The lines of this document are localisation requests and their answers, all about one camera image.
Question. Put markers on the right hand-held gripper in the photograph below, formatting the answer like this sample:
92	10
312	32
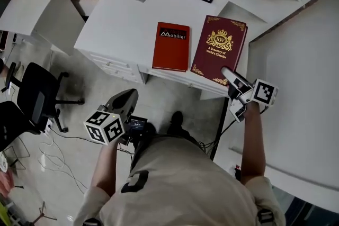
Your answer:
263	92

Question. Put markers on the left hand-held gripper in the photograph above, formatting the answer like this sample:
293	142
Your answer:
104	127

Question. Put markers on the maroon gold-trimmed book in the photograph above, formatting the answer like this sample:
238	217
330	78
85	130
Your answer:
217	45

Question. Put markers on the red hardcover book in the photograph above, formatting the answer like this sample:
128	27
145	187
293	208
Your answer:
170	50

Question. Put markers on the person's left forearm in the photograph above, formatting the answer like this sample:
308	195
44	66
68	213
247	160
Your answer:
107	164

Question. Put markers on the person's right forearm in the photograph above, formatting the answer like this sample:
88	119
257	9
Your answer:
253	145

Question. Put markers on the black table leg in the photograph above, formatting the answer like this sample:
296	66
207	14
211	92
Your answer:
219	129

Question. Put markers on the person's black shoe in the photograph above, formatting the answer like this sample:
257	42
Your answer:
176	121

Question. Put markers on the black office chair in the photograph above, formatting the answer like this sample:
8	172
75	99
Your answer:
37	95
13	124

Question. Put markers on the large white table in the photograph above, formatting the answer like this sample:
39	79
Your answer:
299	113

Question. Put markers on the person's beige shirt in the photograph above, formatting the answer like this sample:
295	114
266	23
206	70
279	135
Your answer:
180	188

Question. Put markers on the white desk with drawers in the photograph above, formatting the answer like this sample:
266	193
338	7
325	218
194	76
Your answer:
124	26

